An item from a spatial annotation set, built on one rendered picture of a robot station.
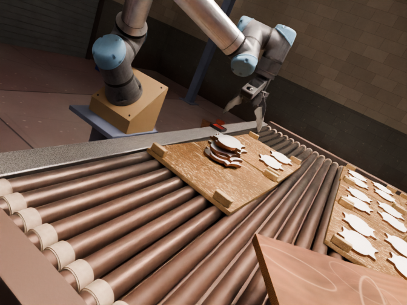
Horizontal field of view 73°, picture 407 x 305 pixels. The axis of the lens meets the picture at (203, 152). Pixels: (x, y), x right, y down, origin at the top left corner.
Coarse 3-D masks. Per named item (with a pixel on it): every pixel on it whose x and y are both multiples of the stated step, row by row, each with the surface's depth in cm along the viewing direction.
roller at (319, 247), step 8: (336, 176) 168; (336, 184) 149; (336, 192) 134; (328, 200) 124; (328, 208) 113; (328, 216) 105; (320, 224) 100; (320, 232) 91; (320, 240) 86; (320, 248) 81
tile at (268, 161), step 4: (260, 156) 129; (264, 156) 130; (268, 156) 133; (260, 160) 124; (264, 160) 124; (268, 160) 127; (272, 160) 129; (276, 160) 132; (264, 164) 123; (268, 164) 122; (272, 164) 124; (276, 164) 126; (280, 164) 129; (272, 168) 121; (276, 168) 121; (280, 168) 124
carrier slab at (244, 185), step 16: (176, 144) 103; (192, 144) 109; (208, 144) 117; (160, 160) 88; (176, 160) 90; (192, 160) 95; (208, 160) 101; (192, 176) 85; (208, 176) 89; (224, 176) 94; (240, 176) 100; (256, 176) 106; (208, 192) 80; (224, 192) 84; (240, 192) 88; (256, 192) 93; (224, 208) 76; (240, 208) 82
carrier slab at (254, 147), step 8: (232, 136) 142; (240, 136) 149; (248, 136) 156; (248, 144) 142; (256, 144) 148; (264, 144) 155; (248, 152) 129; (256, 152) 134; (264, 152) 140; (248, 160) 119; (256, 160) 123; (256, 168) 116; (264, 168) 118; (288, 168) 132; (296, 168) 138; (280, 176) 118
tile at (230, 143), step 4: (216, 136) 102; (220, 136) 105; (224, 136) 107; (228, 136) 109; (220, 140) 100; (224, 140) 102; (228, 140) 104; (232, 140) 106; (236, 140) 108; (220, 144) 99; (224, 144) 98; (228, 144) 100; (232, 144) 102; (236, 144) 104; (240, 144) 106; (228, 148) 98; (232, 148) 99; (236, 148) 100; (240, 148) 101; (244, 148) 106
